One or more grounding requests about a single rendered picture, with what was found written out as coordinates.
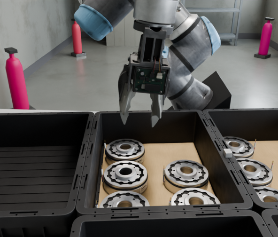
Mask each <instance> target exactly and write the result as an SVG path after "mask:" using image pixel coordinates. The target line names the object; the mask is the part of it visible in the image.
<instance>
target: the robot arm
mask: <svg viewBox="0 0 278 237"><path fill-rule="evenodd" d="M78 1H79V3H80V6H79V9H78V10H77V11H76V12H75V14H74V19H75V21H76V22H77V24H78V25H79V26H80V27H81V28H82V29H83V30H84V31H85V32H86V33H87V34H88V35H89V36H90V37H91V38H93V39H94V40H97V41H99V40H102V39H103V38H104V37H105V36H106V35H107V34H108V33H110V32H112V31H113V29H114V28H115V27H116V26H117V25H118V24H119V23H120V22H121V21H122V20H123V19H124V18H125V17H126V16H127V15H128V14H129V13H130V12H131V11H132V10H133V9H134V11H133V18H134V19H135V20H134V24H133V28H134V29H135V30H137V31H140V32H143V34H141V37H140V42H139V49H138V52H132V54H130V57H128V61H129V64H128V65H127V64H124V68H123V70H122V72H121V73H120V76H119V79H118V92H119V107H120V116H121V119H122V122H123V124H124V125H126V122H127V119H128V116H129V113H128V110H129V108H130V107H131V100H132V98H133V97H134V96H135V94H136V92H138V93H147V94H150V98H151V99H152V104H151V110H152V113H151V115H150V120H151V127H154V126H155V124H156V123H157V121H158V120H159V119H160V118H161V113H162V110H163V107H164V100H165V98H166V97H167V98H168V99H169V100H170V102H171V104H172V106H173V108H174V109H175V110H200V111H202V110H204V109H205V108H206V106H207V105H208V104H209V103H210V101H211V99H212V97H213V91H212V90H211V89H210V87H208V86H207V85H205V84H203V83H202V82H200V81H198V80H196V79H195V78H194V77H193V76H192V75H191V73H192V72H193V71H194V70H195V69H196V68H197V67H199V66H200V65H201V64H202V63H203V62H204V61H205V60H207V59H208V58H209V57H210V56H212V55H213V53H214V52H215V51H216V50H217V49H218V48H219V47H220V45H221V41H220V38H219V35H218V33H217V31H216V30H215V28H214V26H213V25H212V23H210V21H209V20H208V19H207V18H206V17H204V16H202V17H199V16H198V15H197V14H190V13H189V12H188V11H187V9H186V8H185V7H184V6H183V4H182V3H181V2H180V1H179V0H78ZM166 35H170V40H171V42H172V43H173V44H172V45H171V46H170V47H168V46H165V40H166ZM131 80H132V82H131Z"/></svg>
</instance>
